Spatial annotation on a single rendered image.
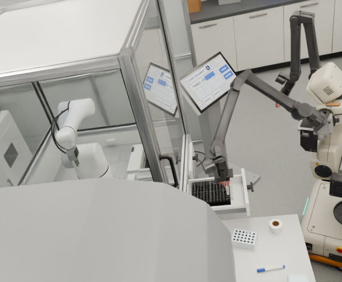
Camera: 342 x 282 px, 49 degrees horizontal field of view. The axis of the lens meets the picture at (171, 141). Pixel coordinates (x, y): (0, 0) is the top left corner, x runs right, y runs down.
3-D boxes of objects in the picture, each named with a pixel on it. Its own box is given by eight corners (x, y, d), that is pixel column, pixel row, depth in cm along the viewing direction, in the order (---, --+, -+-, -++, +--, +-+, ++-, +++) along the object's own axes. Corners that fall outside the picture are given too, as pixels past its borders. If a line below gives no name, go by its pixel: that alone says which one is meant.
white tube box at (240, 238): (257, 236, 203) (257, 232, 201) (254, 249, 197) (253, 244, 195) (234, 233, 208) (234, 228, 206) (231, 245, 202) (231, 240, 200)
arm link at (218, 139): (245, 79, 200) (240, 85, 210) (234, 76, 200) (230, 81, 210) (221, 155, 193) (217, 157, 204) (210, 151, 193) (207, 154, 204)
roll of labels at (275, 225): (284, 225, 205) (284, 220, 203) (279, 235, 201) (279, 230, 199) (271, 221, 209) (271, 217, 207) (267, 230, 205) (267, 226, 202)
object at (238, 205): (242, 181, 229) (241, 174, 225) (246, 212, 208) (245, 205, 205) (178, 187, 235) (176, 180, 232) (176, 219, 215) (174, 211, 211)
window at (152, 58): (185, 134, 252) (155, -11, 197) (180, 236, 184) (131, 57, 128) (184, 134, 252) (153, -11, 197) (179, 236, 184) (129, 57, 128)
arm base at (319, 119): (326, 123, 197) (329, 111, 205) (313, 114, 197) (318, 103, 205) (314, 133, 204) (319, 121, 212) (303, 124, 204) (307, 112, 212)
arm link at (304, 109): (244, 62, 201) (240, 68, 211) (231, 83, 199) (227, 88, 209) (314, 107, 200) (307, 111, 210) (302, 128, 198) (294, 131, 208)
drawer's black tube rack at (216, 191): (229, 187, 227) (228, 179, 223) (231, 208, 213) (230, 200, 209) (193, 190, 230) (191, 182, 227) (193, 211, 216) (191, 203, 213)
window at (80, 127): (170, 233, 174) (120, 65, 124) (170, 234, 173) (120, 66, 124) (1, 245, 188) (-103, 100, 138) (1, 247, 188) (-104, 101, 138)
